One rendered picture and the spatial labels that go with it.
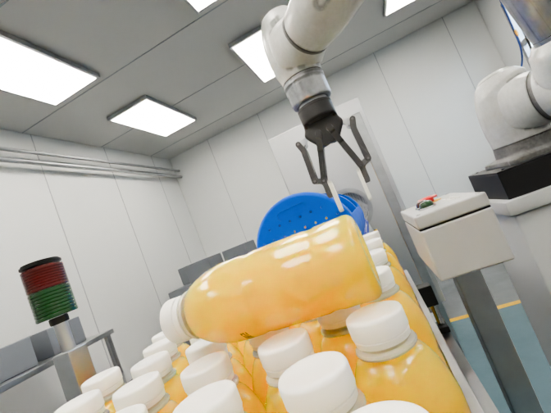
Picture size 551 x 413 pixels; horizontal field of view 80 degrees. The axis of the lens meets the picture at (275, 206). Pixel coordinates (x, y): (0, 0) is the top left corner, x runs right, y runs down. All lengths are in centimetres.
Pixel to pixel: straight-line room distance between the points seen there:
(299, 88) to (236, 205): 582
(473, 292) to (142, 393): 51
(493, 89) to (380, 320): 103
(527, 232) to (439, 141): 506
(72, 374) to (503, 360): 70
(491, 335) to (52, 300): 72
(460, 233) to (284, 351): 36
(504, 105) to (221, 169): 583
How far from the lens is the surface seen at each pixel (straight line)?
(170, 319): 30
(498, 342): 67
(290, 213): 88
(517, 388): 70
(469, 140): 620
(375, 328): 22
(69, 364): 68
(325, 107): 69
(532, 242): 111
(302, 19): 64
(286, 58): 71
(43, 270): 68
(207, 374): 27
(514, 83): 118
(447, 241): 53
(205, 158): 679
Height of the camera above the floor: 115
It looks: 4 degrees up
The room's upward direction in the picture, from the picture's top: 22 degrees counter-clockwise
